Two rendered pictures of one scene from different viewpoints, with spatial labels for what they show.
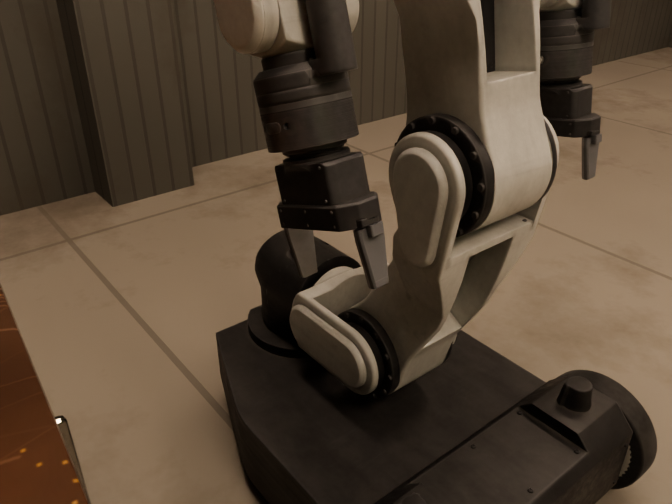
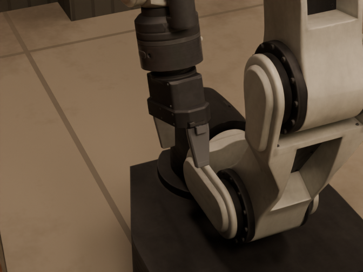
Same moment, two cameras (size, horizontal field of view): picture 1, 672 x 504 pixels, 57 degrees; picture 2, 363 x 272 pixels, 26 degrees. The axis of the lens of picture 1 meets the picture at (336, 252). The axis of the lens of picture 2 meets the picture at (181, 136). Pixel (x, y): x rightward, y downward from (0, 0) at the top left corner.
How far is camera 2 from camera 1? 0.55 m
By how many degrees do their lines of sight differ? 14
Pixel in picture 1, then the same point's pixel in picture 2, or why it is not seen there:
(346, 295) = (233, 155)
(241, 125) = not seen: outside the picture
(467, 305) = (315, 182)
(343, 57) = (185, 20)
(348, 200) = (186, 107)
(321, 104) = (172, 45)
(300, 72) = (159, 24)
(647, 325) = not seen: outside the picture
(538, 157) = (353, 83)
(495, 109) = (315, 48)
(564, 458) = not seen: outside the picture
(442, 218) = (269, 120)
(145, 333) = (79, 153)
